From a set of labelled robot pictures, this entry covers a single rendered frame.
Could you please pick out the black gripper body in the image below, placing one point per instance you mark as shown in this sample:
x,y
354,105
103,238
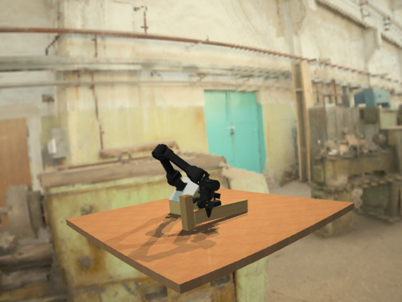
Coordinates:
x,y
205,197

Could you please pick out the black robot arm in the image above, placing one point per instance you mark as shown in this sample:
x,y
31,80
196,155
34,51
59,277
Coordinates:
x,y
195,174

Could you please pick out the wooden post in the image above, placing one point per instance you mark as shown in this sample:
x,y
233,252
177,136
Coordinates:
x,y
187,212

